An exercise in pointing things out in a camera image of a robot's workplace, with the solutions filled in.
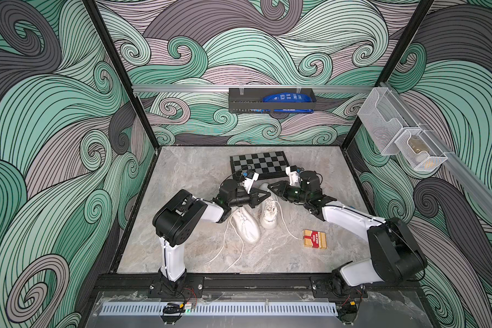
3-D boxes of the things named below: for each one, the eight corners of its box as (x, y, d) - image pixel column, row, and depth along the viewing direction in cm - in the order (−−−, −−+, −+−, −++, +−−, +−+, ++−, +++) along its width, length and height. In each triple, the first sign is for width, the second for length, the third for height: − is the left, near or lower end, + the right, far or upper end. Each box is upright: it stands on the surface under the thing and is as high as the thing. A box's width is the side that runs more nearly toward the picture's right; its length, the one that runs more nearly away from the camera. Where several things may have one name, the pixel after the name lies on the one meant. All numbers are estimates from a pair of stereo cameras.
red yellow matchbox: (303, 246, 85) (304, 245, 83) (302, 231, 89) (303, 229, 87) (326, 249, 84) (328, 247, 82) (324, 233, 88) (325, 231, 87)
